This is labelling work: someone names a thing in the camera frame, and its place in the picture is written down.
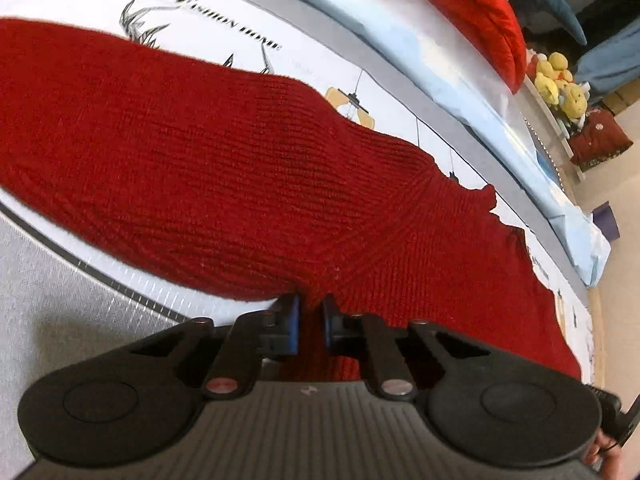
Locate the blue cloth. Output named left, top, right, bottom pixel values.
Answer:
left=575, top=25, right=640, bottom=94

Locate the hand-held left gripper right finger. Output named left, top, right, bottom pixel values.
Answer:
left=321, top=294, right=494, bottom=402

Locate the person's right hand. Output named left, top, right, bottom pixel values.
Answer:
left=585, top=432, right=624, bottom=479

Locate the red pillow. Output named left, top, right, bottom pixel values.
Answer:
left=390, top=0, right=529, bottom=95

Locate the printed white bedsheet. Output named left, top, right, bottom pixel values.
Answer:
left=0, top=0, right=597, bottom=391

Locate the dark red box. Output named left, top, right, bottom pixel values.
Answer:
left=570, top=107, right=635, bottom=167

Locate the grey mattress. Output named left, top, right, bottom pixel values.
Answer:
left=0, top=205, right=281, bottom=480

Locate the light blue quilt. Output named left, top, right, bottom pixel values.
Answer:
left=235, top=0, right=613, bottom=288

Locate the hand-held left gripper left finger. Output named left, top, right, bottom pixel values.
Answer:
left=131, top=293, right=302, bottom=401

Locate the red knitted sweater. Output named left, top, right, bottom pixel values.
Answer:
left=0, top=17, right=583, bottom=385

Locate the purple box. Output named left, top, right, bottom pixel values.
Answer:
left=592, top=201, right=621, bottom=241

